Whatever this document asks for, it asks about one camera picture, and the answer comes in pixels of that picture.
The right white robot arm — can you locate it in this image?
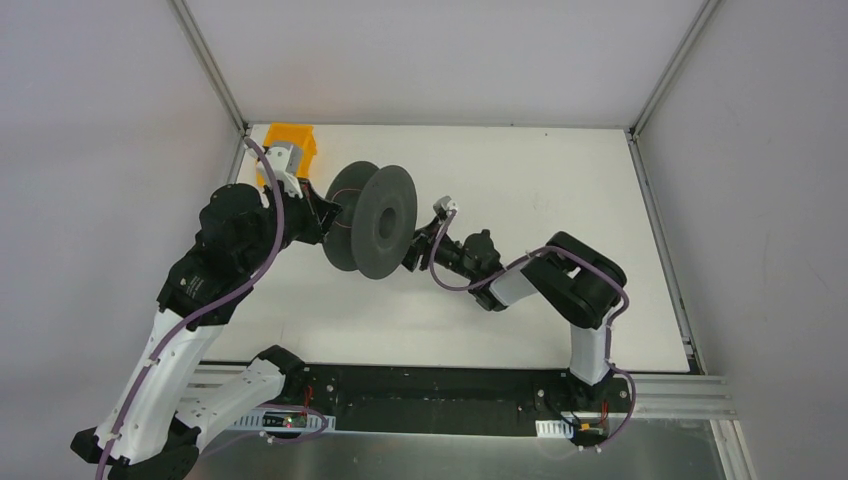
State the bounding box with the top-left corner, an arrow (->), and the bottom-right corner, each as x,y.
402,222 -> 630,410

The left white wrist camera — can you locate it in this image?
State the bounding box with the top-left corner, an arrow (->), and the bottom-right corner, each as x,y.
265,142 -> 304,198

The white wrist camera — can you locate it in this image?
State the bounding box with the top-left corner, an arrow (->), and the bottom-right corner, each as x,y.
265,142 -> 304,198
433,196 -> 459,219

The white cable duct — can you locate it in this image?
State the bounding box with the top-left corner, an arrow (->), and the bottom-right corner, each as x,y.
230,409 -> 336,434
535,420 -> 575,440

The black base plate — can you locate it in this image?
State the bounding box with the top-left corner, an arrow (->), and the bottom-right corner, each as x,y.
269,364 -> 631,437

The black cable spool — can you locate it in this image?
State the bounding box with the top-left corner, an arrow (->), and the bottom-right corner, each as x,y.
323,161 -> 418,280

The left white cable duct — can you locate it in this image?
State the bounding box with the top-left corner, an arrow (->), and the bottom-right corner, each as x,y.
230,409 -> 336,434

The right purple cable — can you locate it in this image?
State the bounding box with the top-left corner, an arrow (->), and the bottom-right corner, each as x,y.
427,210 -> 637,446

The right white cable duct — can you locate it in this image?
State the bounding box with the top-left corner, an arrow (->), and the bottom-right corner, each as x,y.
535,420 -> 575,440

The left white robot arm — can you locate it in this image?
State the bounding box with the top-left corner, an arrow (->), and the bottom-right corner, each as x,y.
71,179 -> 343,479

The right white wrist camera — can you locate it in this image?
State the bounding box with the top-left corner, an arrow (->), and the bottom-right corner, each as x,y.
433,196 -> 459,219

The orange plastic bin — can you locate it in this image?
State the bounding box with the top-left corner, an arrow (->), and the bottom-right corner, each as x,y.
251,122 -> 317,179

